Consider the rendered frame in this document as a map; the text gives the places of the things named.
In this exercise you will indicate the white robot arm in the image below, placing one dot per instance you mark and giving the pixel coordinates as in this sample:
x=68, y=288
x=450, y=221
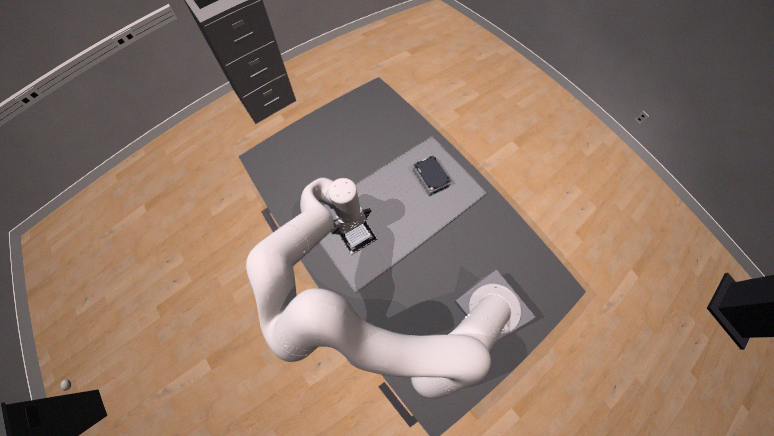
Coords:
x=321, y=318

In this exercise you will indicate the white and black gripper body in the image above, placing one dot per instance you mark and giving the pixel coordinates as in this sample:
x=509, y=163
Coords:
x=347, y=227

